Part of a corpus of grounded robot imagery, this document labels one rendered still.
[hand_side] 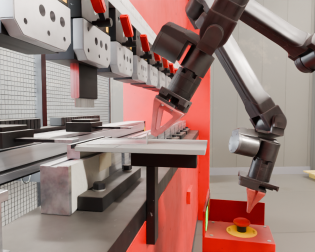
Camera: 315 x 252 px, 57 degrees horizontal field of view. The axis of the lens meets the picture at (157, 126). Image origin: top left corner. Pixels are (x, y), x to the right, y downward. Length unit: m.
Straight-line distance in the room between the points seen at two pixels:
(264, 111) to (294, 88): 4.49
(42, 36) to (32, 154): 0.52
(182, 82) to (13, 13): 0.33
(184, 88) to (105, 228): 0.31
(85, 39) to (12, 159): 0.41
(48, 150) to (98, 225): 0.51
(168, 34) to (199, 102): 2.20
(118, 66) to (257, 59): 4.37
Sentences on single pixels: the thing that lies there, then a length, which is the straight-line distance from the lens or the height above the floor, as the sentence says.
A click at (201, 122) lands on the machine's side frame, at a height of 0.95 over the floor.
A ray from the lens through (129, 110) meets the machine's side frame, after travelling 2.91.
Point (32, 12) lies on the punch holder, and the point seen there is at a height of 1.21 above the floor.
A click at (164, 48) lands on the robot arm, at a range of 0.61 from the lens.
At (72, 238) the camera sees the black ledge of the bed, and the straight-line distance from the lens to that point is 0.51.
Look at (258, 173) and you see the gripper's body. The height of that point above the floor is 0.91.
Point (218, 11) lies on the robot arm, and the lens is 0.58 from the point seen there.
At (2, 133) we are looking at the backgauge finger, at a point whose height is 1.02.
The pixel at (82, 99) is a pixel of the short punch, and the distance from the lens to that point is 0.69.
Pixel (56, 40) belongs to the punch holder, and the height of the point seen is 1.19.
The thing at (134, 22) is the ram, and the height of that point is 1.35.
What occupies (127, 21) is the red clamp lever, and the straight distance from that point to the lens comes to 0.79.
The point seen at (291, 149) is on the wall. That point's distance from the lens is 5.31.
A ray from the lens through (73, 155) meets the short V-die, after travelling 0.65.
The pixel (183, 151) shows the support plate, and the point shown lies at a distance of 0.55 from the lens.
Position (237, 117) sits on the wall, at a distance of 4.90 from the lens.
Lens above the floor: 1.08
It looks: 3 degrees down
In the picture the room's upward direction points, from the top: straight up
